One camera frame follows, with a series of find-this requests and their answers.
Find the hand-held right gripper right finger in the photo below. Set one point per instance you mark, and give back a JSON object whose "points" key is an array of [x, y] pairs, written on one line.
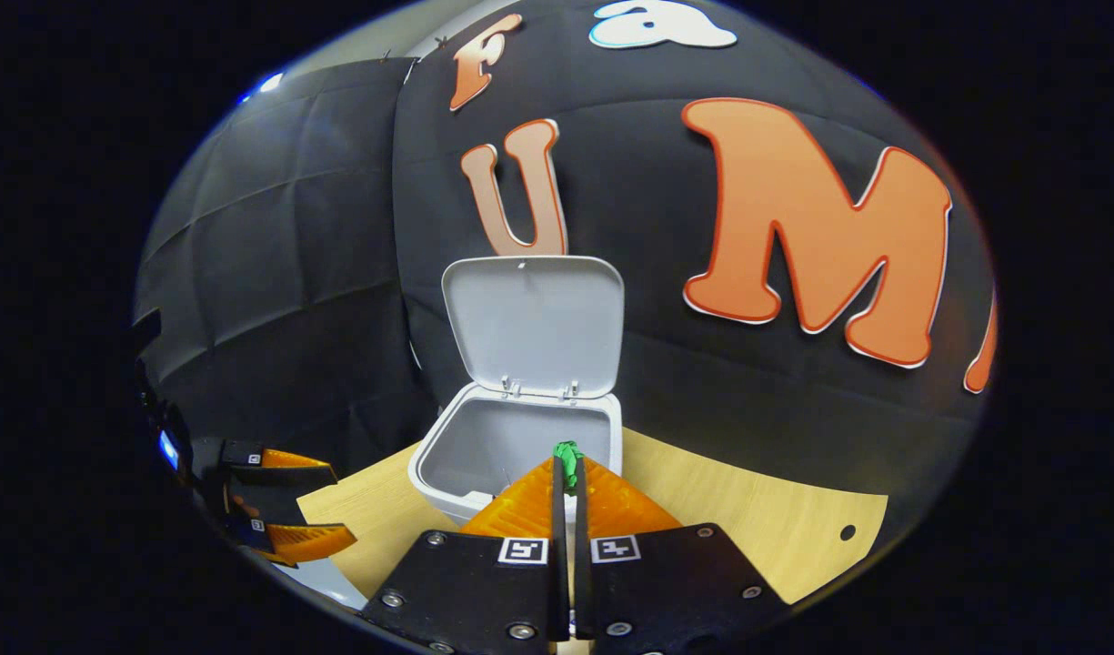
{"points": [[666, 582]]}

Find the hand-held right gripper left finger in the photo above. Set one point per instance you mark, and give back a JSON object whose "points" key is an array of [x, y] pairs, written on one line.
{"points": [[470, 582]]}

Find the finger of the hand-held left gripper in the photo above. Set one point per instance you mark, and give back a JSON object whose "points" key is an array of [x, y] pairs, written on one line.
{"points": [[293, 541], [279, 471]]}

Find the green paper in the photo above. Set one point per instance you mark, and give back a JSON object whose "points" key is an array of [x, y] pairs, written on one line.
{"points": [[568, 459]]}

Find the white desktop garbage bin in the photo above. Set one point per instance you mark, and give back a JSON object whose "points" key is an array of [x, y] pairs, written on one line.
{"points": [[529, 318]]}

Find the wooden desktop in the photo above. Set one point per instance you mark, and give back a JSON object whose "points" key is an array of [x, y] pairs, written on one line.
{"points": [[757, 528]]}

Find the black backdrop cloth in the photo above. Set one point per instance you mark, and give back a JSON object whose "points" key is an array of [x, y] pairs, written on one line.
{"points": [[647, 209], [284, 236]]}

